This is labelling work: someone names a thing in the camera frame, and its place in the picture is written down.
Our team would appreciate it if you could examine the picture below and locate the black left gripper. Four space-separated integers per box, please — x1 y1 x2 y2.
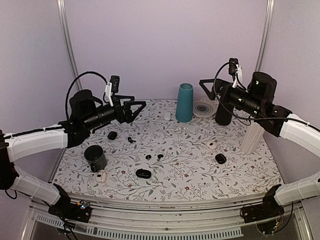
83 95 146 131

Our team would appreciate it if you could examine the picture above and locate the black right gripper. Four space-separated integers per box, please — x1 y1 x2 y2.
199 78 263 118

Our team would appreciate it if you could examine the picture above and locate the white airpods charging case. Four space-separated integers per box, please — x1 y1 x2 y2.
206 141 217 150

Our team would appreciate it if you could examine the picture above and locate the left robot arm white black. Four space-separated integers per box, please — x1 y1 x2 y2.
0 89 146 217

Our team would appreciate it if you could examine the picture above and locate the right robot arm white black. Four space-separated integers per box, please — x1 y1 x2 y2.
199 71 320 218

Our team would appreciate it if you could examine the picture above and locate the small black earbud case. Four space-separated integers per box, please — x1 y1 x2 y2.
107 131 118 140

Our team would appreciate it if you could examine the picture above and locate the white earbud case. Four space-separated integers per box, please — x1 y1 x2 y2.
164 112 171 121
95 171 108 184

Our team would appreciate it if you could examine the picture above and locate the black oval earbud case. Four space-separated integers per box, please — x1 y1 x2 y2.
135 168 152 179

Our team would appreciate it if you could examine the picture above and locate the white earbud case front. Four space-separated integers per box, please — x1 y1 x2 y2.
95 171 108 184

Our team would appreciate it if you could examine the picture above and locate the spiral pattern ceramic bowl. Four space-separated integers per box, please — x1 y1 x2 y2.
193 99 218 118

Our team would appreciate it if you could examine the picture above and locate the dark brown tall cup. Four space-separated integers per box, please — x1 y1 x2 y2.
215 101 234 126

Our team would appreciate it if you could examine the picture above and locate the teal tall cup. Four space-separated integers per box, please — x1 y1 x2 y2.
175 83 194 123

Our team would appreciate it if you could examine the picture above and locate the black earbud pair back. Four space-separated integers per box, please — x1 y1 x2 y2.
127 137 136 143

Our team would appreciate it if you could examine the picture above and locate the dark grey mug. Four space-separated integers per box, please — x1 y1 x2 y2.
84 145 107 173

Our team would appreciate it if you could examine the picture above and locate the white ribbed vase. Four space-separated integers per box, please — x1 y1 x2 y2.
240 122 265 154

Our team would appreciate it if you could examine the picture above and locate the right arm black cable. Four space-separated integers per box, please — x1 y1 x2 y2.
212 61 288 127

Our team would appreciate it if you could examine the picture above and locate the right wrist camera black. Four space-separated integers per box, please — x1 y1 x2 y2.
228 58 246 90

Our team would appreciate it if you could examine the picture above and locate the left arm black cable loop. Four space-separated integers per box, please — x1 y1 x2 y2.
64 71 110 118

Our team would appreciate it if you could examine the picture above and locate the right aluminium frame post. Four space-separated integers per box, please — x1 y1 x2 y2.
254 0 275 72

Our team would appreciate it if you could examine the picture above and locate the aluminium frame post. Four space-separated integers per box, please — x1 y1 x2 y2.
254 0 275 72
56 0 79 78

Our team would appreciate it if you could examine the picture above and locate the front aluminium rail base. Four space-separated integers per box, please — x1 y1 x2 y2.
22 195 313 240

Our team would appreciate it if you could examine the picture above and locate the left aluminium frame post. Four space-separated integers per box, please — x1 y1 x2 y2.
56 0 79 78

